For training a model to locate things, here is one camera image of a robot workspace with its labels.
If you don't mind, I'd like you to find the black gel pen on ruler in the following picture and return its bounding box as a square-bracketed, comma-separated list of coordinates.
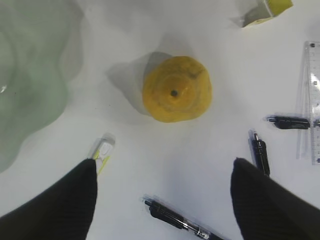
[265, 115, 320, 130]

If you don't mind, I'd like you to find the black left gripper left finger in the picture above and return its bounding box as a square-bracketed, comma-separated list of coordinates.
[0, 159, 97, 240]

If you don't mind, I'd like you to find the clear plastic ruler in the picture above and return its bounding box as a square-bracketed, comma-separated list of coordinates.
[297, 41, 320, 166]

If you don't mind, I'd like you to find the yellow white waste paper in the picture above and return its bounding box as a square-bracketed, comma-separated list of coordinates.
[232, 0, 294, 28]

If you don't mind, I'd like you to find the yellow-green utility knife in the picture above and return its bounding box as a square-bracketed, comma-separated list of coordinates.
[88, 132, 116, 175]

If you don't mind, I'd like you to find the yellow pear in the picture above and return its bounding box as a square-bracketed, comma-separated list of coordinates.
[142, 56, 213, 123]

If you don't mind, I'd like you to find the black gel pen left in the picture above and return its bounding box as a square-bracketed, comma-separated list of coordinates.
[142, 195, 228, 240]

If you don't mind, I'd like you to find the pale green wavy glass plate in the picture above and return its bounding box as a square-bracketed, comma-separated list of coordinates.
[0, 0, 84, 171]

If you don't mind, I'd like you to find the blue black gel pen middle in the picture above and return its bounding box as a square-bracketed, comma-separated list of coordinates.
[248, 129, 271, 177]

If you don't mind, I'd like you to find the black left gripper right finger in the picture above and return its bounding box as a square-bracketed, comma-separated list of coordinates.
[230, 158, 320, 240]

